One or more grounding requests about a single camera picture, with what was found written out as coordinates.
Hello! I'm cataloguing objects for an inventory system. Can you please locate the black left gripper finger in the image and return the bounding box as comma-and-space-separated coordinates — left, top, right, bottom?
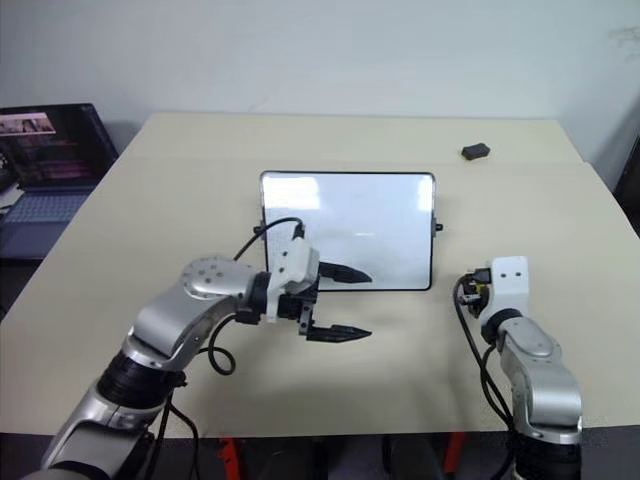
319, 260, 373, 288
299, 324, 373, 345

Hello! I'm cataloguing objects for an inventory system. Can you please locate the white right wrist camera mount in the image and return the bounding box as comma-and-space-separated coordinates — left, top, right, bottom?
478, 255, 531, 322

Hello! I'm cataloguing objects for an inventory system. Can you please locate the orange table leg bracket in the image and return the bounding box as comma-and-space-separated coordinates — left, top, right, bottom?
442, 430, 469, 479
217, 435, 242, 480

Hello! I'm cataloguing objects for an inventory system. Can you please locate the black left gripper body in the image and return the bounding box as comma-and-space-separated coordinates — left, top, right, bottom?
277, 276, 322, 338

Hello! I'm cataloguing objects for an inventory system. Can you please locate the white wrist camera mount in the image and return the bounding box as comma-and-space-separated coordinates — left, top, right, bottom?
478, 255, 531, 322
266, 236, 322, 324

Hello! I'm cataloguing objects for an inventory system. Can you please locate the open blue laptop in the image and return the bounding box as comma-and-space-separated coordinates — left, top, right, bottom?
0, 102, 120, 260

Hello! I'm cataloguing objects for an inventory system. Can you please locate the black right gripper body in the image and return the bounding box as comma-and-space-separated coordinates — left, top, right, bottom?
461, 268, 495, 318

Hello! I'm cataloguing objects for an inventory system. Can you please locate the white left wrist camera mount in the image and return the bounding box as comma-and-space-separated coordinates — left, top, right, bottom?
266, 236, 322, 324

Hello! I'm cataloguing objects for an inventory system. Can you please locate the small whiteboard on stand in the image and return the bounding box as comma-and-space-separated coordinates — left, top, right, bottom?
252, 170, 445, 293

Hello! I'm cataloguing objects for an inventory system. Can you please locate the dark side desk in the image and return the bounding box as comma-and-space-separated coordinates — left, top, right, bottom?
0, 119, 144, 321

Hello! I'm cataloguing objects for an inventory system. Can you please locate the small black block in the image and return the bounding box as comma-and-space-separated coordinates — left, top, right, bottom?
460, 142, 491, 162

